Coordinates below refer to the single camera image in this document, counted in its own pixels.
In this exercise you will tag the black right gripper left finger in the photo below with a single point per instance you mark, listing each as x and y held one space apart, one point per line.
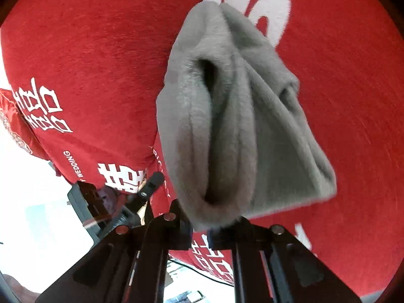
183 230

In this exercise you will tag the grey small garment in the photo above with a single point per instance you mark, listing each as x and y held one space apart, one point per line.
235 139

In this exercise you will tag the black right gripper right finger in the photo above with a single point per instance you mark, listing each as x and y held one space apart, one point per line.
219 238

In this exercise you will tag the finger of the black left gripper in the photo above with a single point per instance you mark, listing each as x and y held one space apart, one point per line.
136 201

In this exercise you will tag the purple and grey clothes pile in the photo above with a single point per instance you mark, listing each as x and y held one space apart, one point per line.
112 199

